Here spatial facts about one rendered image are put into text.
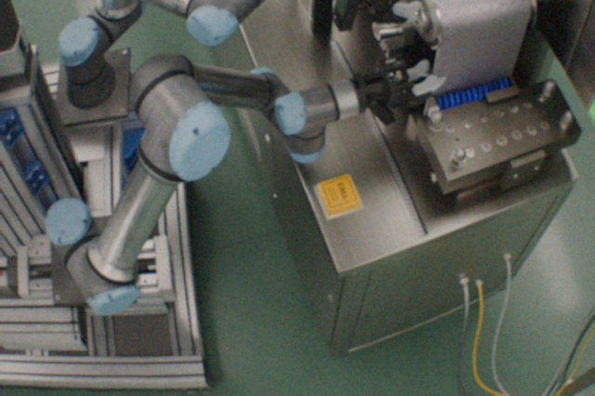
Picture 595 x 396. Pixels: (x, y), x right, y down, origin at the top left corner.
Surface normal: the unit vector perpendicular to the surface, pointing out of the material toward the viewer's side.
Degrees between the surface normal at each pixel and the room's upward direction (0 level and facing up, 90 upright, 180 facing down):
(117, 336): 0
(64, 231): 8
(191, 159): 85
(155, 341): 0
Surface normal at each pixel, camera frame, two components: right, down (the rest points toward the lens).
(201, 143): 0.66, 0.61
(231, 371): 0.00, -0.47
